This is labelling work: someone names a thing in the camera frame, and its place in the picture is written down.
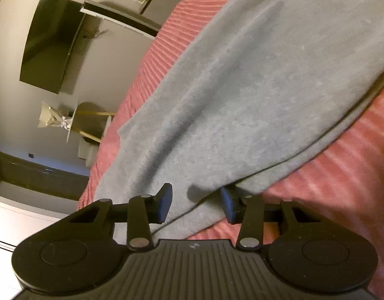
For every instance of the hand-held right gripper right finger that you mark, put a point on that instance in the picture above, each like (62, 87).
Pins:
(227, 203)

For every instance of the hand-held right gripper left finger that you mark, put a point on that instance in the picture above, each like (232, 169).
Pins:
(163, 203)

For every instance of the grey pants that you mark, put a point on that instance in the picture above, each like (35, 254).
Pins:
(242, 84)

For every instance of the white cylindrical bin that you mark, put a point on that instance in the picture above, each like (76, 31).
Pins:
(87, 153)

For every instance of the pink ribbed blanket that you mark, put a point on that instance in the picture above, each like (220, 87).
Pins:
(336, 178)

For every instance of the white tiered table gold legs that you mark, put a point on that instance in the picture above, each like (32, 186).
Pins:
(92, 112)

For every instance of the dark wooden cabinet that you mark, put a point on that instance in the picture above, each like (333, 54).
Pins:
(38, 175)

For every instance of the foil wrapped bouquet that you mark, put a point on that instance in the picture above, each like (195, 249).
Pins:
(51, 117)

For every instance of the white drawer cabinet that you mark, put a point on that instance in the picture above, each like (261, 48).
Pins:
(20, 222)

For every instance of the white and black soundbar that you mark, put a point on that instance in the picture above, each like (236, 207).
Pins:
(120, 18)

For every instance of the black wall television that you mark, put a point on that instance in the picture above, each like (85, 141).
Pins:
(48, 43)

